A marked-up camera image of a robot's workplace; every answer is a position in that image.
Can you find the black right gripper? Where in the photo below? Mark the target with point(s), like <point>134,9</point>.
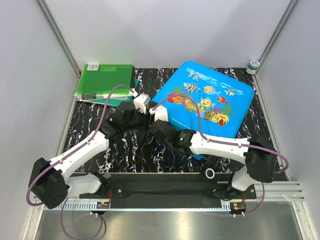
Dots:
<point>157,141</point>

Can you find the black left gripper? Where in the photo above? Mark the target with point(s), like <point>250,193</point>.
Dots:
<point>146,120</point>

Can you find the blue suitcase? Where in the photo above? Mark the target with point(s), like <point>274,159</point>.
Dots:
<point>199,98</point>

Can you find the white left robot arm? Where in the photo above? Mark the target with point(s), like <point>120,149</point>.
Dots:
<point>52,181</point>

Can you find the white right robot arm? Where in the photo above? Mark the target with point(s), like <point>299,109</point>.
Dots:
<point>258,158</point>

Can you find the green plastic folder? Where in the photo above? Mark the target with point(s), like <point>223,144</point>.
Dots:
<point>117,73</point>

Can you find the blue capped bottle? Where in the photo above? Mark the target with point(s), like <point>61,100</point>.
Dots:
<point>252,66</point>

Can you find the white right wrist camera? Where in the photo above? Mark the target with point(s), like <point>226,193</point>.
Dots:
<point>159,113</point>

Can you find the aluminium frame rail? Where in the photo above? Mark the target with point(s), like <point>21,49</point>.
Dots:
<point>45,10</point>

